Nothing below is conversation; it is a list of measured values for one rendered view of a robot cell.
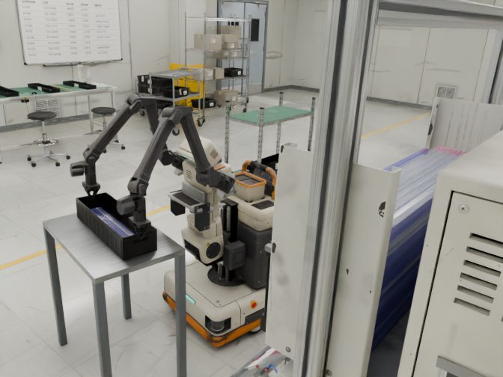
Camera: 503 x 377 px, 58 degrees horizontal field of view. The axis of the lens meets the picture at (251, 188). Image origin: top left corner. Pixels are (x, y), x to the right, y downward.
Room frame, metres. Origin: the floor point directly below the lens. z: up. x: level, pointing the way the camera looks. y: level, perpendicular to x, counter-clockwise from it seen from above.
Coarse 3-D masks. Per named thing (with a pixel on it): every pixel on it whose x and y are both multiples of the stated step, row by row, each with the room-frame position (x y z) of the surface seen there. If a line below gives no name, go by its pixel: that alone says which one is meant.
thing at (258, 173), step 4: (256, 168) 2.83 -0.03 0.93; (248, 172) 2.80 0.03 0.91; (256, 172) 2.81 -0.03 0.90; (260, 172) 2.79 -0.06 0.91; (264, 172) 2.77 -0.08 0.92; (276, 172) 2.70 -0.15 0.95; (256, 176) 2.76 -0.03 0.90; (260, 176) 2.76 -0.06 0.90; (264, 176) 2.74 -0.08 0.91; (268, 176) 2.72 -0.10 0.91; (268, 180) 2.69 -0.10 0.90; (272, 180) 2.69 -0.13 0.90; (268, 184) 2.66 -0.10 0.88; (272, 184) 2.57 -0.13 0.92; (264, 188) 2.69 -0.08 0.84; (268, 188) 2.68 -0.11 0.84; (272, 188) 2.57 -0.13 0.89; (264, 192) 2.68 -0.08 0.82; (268, 192) 2.66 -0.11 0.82
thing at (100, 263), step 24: (72, 216) 2.23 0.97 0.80; (48, 240) 2.14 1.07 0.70; (72, 240) 1.96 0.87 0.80; (96, 240) 1.97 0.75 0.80; (168, 240) 2.01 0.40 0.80; (48, 264) 2.16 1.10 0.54; (96, 264) 1.75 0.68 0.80; (120, 264) 1.76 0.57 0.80; (144, 264) 1.79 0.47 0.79; (96, 288) 1.64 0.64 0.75; (96, 312) 1.65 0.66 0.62
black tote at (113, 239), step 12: (84, 204) 2.14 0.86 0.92; (96, 204) 2.29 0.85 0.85; (108, 204) 2.31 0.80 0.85; (84, 216) 2.14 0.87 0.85; (96, 216) 2.01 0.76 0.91; (120, 216) 2.19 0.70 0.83; (96, 228) 2.02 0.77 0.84; (108, 228) 1.91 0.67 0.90; (108, 240) 1.91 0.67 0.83; (120, 240) 1.81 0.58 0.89; (132, 240) 1.82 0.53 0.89; (144, 240) 1.86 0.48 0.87; (156, 240) 1.90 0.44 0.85; (120, 252) 1.81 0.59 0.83; (132, 252) 1.82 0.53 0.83; (144, 252) 1.86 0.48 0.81
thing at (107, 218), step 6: (96, 210) 2.22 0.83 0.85; (102, 210) 2.23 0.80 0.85; (102, 216) 2.15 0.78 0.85; (108, 216) 2.15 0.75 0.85; (108, 222) 2.08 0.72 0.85; (114, 222) 2.09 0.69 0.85; (114, 228) 2.02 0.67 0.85; (120, 228) 2.02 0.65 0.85; (126, 228) 2.03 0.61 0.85; (120, 234) 1.96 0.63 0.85; (126, 234) 1.96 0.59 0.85; (132, 234) 1.96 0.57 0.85
